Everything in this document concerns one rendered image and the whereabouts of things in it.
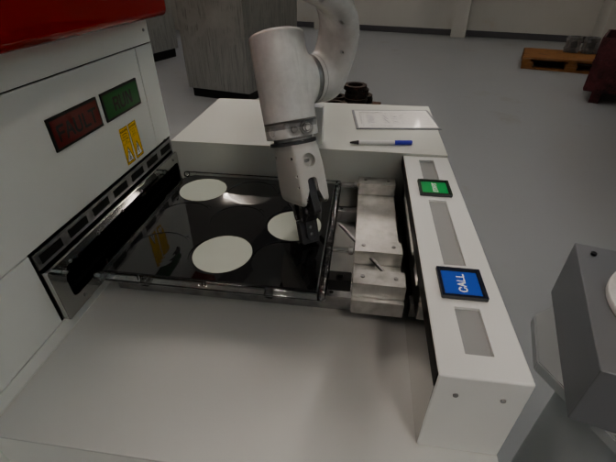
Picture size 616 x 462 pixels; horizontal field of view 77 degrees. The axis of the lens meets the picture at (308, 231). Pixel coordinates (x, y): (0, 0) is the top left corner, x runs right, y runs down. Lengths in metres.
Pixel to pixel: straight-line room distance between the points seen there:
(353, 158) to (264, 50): 0.36
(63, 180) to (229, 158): 0.38
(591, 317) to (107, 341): 0.69
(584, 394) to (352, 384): 0.28
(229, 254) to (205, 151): 0.35
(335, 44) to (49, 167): 0.46
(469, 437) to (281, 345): 0.28
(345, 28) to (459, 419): 0.53
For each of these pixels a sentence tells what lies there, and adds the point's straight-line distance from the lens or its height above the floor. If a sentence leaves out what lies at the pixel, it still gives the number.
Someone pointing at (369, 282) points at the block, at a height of 0.91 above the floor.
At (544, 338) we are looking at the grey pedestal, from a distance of 0.73.
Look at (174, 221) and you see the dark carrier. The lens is 0.78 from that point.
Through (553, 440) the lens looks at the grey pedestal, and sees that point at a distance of 0.85.
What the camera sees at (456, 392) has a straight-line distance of 0.46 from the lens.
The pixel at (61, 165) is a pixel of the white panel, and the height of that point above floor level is 1.06.
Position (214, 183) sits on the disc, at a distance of 0.89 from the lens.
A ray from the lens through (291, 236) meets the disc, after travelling 0.69.
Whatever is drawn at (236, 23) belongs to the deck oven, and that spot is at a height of 0.81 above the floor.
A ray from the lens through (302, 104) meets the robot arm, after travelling 0.60.
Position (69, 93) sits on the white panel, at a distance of 0.71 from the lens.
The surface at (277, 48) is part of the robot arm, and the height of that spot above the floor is 1.20.
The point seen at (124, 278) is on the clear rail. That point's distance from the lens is 0.67.
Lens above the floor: 1.30
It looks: 35 degrees down
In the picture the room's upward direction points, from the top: straight up
